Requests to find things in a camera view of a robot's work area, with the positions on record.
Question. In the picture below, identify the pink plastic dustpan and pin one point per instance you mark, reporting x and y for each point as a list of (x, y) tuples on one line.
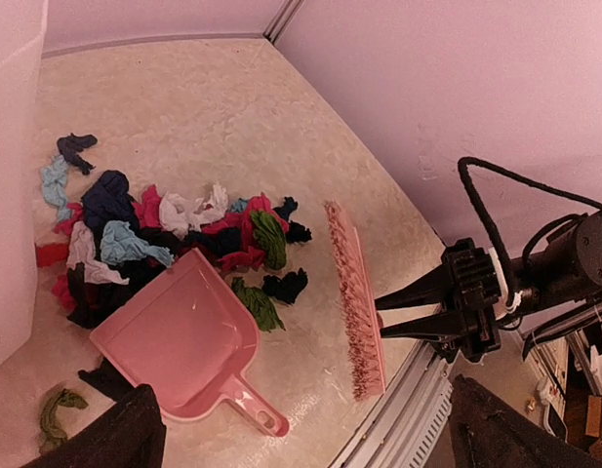
[(188, 336)]

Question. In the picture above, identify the pink hand brush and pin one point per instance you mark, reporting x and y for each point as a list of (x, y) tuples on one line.
[(360, 316)]

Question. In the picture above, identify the green paper scrap near dustpan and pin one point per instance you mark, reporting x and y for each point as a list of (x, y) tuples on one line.
[(258, 304)]

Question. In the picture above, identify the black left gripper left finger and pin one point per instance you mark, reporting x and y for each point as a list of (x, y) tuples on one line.
[(129, 434)]

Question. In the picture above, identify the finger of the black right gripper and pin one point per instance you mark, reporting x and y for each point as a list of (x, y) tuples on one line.
[(428, 289), (428, 328)]

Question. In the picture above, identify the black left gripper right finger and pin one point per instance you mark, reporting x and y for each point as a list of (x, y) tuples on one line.
[(487, 432)]

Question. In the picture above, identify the olive green paper scrap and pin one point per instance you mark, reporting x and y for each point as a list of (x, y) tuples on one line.
[(52, 433)]

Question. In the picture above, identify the light blue paper scrap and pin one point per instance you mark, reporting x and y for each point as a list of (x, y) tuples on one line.
[(54, 179)]

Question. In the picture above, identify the translucent white plastic bin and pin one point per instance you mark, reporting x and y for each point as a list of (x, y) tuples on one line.
[(23, 26)]

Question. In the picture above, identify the black paper scrap right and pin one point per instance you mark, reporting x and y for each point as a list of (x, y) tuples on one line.
[(285, 289)]

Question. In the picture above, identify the pile of coloured paper scraps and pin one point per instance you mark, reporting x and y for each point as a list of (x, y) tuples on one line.
[(117, 245)]

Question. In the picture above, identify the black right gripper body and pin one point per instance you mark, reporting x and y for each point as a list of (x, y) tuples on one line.
[(474, 292)]

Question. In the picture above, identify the navy paper scrap far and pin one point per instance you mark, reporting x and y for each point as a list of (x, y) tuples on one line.
[(71, 146)]

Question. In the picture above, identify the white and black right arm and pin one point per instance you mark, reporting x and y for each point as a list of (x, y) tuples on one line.
[(561, 263)]

